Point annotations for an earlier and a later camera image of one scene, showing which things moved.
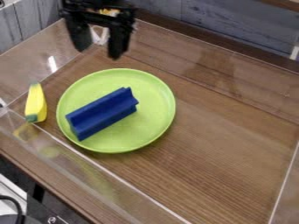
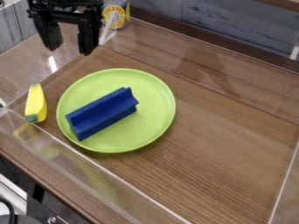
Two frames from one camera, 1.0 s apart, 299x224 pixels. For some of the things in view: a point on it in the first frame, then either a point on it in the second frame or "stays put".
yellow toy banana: x=36 y=108 stays put
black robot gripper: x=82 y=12 -> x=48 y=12
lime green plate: x=140 y=129 stays put
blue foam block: x=102 y=112 stays put
